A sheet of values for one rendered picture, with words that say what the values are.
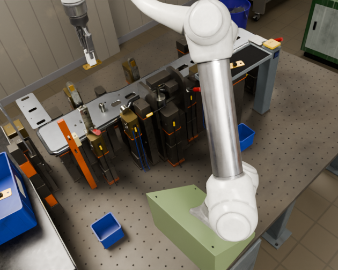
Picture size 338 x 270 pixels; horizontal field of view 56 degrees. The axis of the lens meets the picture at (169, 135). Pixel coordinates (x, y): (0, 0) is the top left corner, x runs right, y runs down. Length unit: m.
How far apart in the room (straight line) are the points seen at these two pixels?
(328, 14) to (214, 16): 2.53
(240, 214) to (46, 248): 0.68
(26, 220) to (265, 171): 1.12
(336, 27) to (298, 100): 1.43
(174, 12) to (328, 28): 2.43
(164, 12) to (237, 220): 0.74
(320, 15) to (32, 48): 2.80
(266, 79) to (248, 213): 0.94
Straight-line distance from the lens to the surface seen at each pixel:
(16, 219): 1.24
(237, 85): 1.58
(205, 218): 1.29
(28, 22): 3.48
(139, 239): 1.52
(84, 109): 1.35
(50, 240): 1.25
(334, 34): 3.43
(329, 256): 2.34
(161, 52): 2.50
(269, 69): 1.74
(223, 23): 0.92
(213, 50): 0.95
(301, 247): 2.32
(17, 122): 1.67
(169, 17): 1.17
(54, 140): 1.58
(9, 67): 3.57
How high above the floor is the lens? 2.07
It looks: 48 degrees down
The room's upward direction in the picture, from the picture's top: 8 degrees counter-clockwise
